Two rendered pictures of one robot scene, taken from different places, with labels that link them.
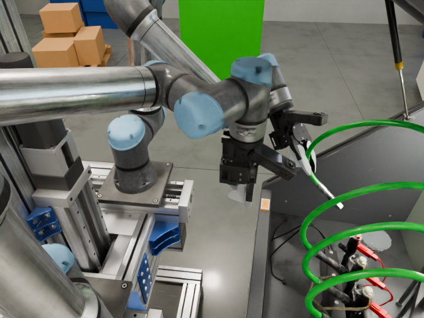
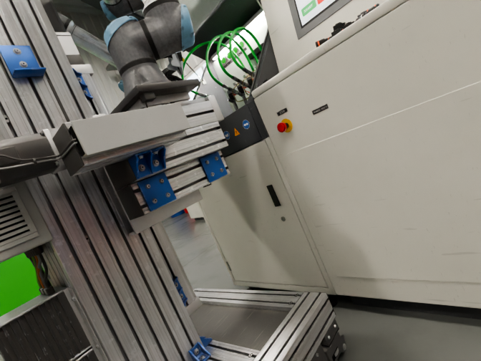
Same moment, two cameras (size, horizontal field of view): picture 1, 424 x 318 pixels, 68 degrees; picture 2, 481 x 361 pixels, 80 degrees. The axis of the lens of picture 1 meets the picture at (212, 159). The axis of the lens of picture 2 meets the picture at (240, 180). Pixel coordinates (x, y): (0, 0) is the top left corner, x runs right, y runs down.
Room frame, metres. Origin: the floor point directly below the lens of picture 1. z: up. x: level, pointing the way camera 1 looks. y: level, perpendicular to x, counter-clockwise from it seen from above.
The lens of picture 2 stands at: (-0.32, 0.97, 0.77)
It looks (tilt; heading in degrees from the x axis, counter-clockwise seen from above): 4 degrees down; 307
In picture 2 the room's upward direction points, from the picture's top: 24 degrees counter-clockwise
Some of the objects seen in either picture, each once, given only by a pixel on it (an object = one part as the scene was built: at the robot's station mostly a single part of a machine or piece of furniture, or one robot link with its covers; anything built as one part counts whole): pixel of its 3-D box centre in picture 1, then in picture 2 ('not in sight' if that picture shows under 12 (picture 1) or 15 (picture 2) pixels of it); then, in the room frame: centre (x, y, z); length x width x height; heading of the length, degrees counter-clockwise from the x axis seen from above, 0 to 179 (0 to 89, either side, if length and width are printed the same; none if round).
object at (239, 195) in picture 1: (240, 196); (176, 63); (0.53, -0.07, 1.26); 0.06 x 0.03 x 0.09; 78
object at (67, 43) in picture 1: (69, 41); not in sight; (4.42, 1.96, 0.39); 1.20 x 0.85 x 0.79; 5
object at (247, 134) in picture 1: (247, 126); not in sight; (0.54, -0.07, 1.45); 0.08 x 0.08 x 0.05
